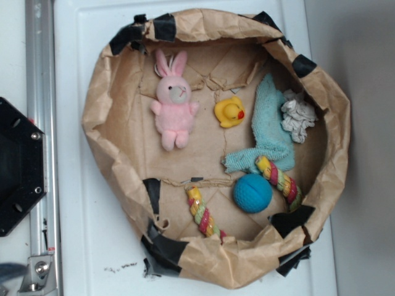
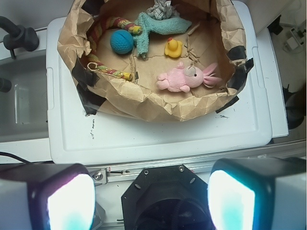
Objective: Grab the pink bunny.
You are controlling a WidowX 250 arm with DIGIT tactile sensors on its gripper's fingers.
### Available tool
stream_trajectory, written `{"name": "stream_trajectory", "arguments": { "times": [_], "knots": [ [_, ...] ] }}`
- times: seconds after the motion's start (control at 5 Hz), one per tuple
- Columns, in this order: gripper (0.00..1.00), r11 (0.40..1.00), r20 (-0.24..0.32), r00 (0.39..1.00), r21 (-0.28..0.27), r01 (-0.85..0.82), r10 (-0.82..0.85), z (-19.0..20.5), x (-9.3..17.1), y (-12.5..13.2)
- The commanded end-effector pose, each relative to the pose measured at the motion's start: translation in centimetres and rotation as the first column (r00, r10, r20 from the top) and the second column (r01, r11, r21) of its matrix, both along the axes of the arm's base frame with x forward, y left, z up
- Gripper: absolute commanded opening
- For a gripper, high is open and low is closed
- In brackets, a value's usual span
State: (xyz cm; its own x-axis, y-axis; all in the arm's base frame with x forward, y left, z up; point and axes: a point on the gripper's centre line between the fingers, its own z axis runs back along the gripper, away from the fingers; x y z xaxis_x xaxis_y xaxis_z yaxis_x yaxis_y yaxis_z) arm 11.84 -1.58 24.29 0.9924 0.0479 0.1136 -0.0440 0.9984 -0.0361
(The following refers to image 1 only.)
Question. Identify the brown paper bag bin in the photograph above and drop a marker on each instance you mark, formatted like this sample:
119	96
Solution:
227	55

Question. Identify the multicolour rope toy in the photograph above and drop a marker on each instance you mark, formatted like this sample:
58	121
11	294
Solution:
269	171

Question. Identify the blue rubber ball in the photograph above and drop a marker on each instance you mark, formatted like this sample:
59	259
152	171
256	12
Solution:
252	193

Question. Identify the aluminium rail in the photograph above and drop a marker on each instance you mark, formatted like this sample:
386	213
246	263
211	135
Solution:
41	108

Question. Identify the yellow rubber duck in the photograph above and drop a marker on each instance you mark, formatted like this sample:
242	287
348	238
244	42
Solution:
229	112

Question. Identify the white crumpled cloth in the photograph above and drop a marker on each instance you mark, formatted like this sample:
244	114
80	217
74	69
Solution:
298	115

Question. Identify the light blue towel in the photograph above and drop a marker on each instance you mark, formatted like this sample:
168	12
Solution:
271	140

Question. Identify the metal corner bracket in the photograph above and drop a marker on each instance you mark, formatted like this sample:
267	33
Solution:
40	278

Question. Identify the pink plush bunny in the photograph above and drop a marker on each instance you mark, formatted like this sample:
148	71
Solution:
173	109

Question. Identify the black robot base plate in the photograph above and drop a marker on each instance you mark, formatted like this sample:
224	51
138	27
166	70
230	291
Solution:
22	166

